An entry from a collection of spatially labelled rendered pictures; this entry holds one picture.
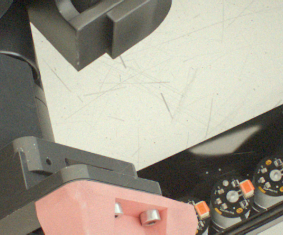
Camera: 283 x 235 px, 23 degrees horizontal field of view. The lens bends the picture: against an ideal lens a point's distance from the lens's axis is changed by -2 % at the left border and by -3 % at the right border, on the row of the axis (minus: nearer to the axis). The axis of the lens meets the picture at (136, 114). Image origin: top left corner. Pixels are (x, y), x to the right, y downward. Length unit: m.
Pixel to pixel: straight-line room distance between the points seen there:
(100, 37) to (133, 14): 0.02
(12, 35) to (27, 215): 0.10
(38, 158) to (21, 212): 0.02
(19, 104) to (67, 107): 0.21
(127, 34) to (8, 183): 0.12
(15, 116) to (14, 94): 0.01
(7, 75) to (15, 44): 0.03
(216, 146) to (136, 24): 0.15
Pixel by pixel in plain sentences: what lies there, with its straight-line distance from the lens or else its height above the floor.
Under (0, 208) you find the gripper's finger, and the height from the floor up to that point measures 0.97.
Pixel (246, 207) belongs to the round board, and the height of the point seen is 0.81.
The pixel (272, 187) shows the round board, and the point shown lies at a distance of 0.40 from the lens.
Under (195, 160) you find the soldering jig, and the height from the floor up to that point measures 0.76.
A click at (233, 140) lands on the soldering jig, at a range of 0.46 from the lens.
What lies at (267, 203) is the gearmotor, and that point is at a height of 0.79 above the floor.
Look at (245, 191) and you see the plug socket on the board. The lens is 0.39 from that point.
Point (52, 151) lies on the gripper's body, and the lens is 0.25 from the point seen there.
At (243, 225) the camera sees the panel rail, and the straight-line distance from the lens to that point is 0.39.
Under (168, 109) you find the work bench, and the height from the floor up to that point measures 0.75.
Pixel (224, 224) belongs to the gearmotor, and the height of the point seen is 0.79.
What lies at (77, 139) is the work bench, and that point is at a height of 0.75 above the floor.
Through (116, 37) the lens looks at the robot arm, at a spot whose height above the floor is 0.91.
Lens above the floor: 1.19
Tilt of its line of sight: 67 degrees down
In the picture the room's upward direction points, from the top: 9 degrees counter-clockwise
